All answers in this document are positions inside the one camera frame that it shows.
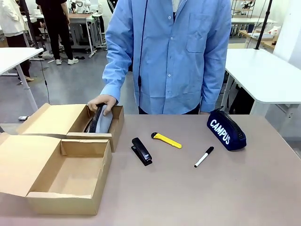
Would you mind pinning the background long white table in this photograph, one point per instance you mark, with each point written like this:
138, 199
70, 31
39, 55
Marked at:
249, 21

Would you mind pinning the white table with thick leg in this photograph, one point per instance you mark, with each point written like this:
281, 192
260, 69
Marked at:
258, 75

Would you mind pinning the person's right hand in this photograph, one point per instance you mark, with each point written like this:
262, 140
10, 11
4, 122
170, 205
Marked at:
104, 99

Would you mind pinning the black stapler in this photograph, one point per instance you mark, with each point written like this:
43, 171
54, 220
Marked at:
141, 151

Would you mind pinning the yellow utility knife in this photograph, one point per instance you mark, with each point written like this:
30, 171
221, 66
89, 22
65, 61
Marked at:
167, 140

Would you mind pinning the grey black shoe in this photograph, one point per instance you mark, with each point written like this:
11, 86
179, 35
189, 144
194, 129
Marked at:
103, 123

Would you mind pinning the white table with round corner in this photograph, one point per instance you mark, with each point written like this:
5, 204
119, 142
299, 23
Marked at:
14, 56

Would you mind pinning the person's left forearm blue sleeve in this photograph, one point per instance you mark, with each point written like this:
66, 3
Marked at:
212, 89

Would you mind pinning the black tripod stand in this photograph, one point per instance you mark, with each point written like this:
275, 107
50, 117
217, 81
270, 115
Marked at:
30, 23

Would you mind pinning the black vertical pole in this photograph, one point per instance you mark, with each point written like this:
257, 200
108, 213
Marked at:
264, 23

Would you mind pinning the black white marker pen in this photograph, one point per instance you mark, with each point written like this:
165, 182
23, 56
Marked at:
203, 157

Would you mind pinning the background wooden table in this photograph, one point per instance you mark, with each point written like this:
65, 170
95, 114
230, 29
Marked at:
268, 42

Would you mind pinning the bystander in black clothes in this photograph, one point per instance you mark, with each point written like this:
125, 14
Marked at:
56, 28

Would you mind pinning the large open cardboard box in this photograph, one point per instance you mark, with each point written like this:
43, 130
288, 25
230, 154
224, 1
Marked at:
70, 174

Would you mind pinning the person's right forearm blue sleeve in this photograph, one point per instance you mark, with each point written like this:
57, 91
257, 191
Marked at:
115, 75

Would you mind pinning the person in blue shirt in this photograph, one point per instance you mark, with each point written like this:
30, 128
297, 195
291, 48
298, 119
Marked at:
169, 58

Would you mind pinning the navy CAMPUS pencil case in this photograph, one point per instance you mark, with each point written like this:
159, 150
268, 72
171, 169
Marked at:
235, 140

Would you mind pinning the cardboard box with flap lid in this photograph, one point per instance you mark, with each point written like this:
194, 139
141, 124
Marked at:
58, 117

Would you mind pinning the bystander in white coat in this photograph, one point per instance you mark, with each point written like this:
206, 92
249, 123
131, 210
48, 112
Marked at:
9, 18

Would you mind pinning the background workbench with metal legs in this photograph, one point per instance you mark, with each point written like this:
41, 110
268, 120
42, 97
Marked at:
81, 21

